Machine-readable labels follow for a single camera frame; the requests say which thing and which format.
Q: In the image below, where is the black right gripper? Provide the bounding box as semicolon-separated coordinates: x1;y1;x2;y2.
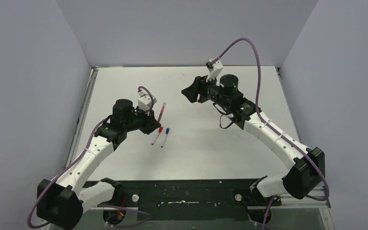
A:
181;72;230;109

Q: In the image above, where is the pink marker pen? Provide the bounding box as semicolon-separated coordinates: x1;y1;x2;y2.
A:
157;106;165;123

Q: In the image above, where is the white blue marker pen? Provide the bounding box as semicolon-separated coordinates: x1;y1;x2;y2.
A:
161;134;168;148

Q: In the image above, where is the white red marker pen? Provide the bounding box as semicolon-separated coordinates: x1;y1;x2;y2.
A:
151;132;161;145

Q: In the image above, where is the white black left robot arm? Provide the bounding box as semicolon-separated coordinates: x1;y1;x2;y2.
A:
35;95;161;230

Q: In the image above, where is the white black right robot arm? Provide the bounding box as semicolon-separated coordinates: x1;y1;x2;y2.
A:
181;74;325;203

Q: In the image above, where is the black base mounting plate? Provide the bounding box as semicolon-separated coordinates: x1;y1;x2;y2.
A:
104;179;270;221

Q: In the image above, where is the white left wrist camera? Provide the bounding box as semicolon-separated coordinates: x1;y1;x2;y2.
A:
138;90;157;111

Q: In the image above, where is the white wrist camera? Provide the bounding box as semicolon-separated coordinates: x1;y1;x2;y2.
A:
206;59;223;82
138;90;157;111

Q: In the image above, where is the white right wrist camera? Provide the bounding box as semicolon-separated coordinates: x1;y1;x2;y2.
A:
206;59;223;82

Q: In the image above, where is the left side aluminium rail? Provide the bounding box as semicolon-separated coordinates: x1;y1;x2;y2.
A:
65;67;98;168

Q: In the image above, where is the aluminium frame rail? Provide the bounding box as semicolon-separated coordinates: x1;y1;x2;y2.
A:
46;186;331;210

